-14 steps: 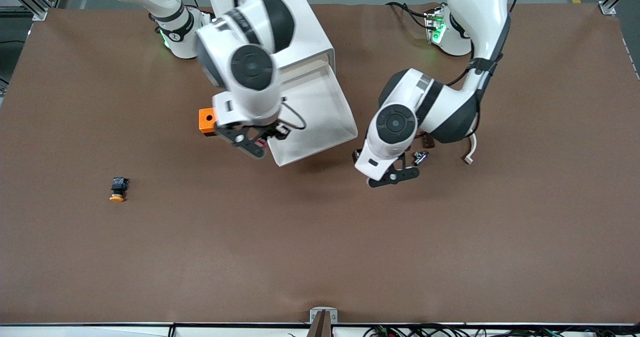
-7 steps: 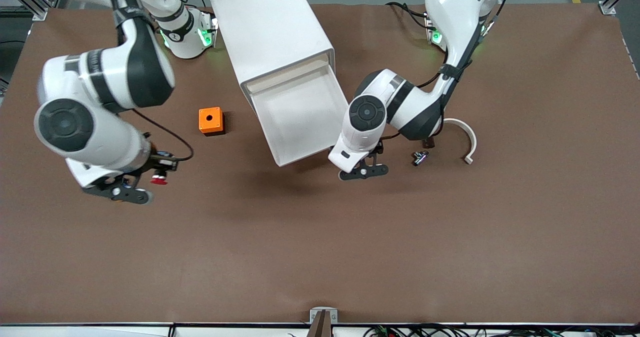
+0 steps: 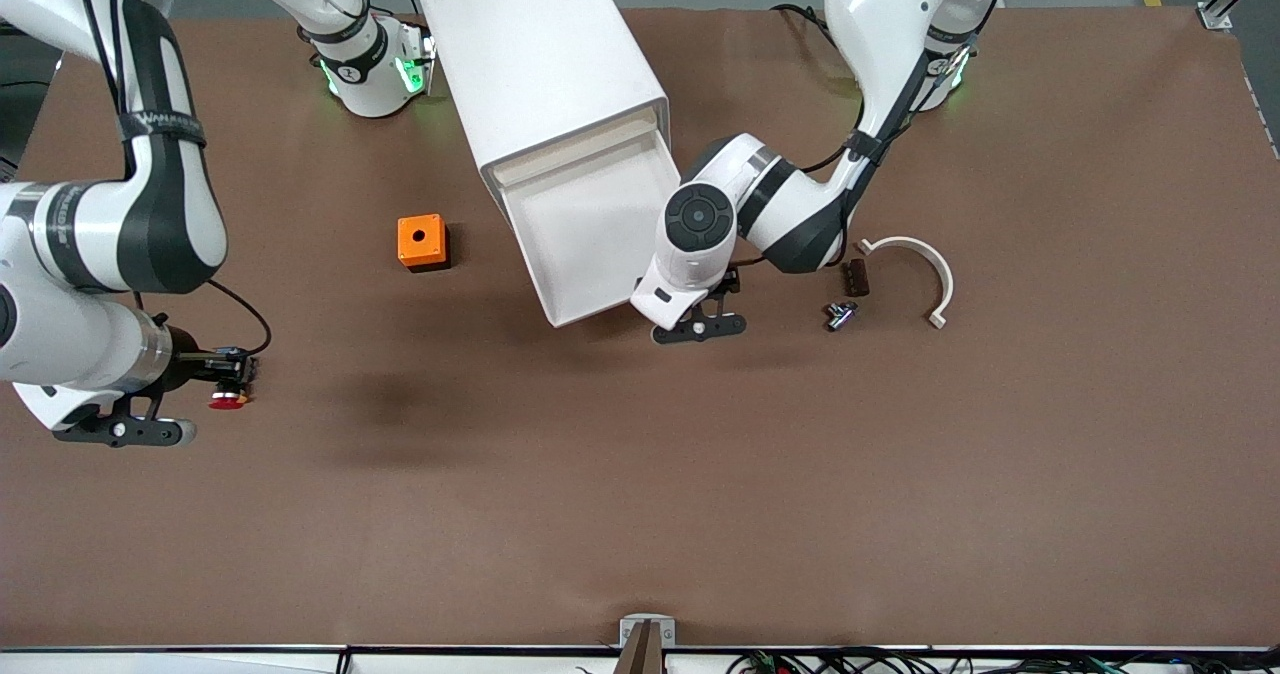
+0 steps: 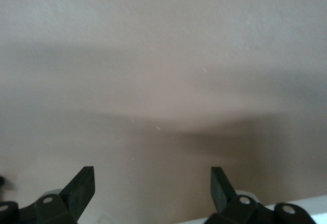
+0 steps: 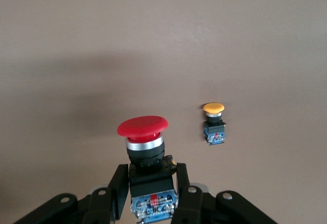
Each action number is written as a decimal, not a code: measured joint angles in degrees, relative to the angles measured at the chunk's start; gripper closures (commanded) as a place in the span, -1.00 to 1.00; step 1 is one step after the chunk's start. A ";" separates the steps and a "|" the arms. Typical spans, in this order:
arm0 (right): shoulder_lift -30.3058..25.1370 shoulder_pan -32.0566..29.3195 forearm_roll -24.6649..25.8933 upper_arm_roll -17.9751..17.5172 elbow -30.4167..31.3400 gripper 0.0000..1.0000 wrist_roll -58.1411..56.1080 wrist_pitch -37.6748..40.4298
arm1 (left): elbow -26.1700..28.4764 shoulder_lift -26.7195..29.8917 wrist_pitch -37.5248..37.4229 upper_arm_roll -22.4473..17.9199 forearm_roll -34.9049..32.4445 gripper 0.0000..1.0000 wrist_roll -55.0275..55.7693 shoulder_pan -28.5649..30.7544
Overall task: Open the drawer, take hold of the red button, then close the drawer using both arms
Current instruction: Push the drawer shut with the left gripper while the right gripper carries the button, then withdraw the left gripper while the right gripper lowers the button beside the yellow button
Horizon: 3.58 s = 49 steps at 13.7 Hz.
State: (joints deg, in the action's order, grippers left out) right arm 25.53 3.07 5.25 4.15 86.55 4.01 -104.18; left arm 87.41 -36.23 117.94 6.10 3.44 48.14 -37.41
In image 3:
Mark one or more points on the red push button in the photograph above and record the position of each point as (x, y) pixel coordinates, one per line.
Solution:
(228, 401)

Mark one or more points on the brown terminal block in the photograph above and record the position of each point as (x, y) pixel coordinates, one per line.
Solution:
(857, 278)

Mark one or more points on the orange box with hole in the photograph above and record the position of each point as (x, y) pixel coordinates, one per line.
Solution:
(430, 244)

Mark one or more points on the white curved plastic bracket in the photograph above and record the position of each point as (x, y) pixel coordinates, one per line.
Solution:
(935, 259)

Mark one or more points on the silver metal key switch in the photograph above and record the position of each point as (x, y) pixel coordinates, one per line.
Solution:
(840, 316)

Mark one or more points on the grey metal mount bracket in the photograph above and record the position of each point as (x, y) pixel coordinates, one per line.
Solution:
(630, 630)

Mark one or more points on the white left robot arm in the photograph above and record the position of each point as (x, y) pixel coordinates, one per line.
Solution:
(880, 14)

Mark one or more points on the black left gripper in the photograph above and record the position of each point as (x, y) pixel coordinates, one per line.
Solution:
(730, 284)

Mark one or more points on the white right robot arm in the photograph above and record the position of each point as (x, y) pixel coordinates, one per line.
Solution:
(170, 214)

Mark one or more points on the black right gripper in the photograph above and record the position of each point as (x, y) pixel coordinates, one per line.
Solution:
(186, 365)

